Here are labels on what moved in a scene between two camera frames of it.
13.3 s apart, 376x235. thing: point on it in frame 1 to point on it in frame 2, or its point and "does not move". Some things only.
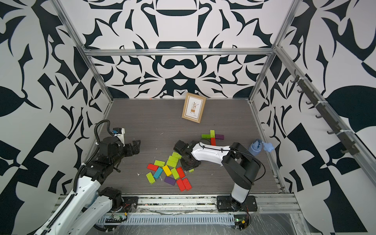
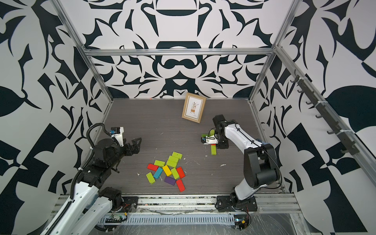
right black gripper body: x=184 y=162 to x=222 y=144
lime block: x=172 y=161 does not move
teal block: x=158 y=173 does not move
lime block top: x=176 y=155 does not move
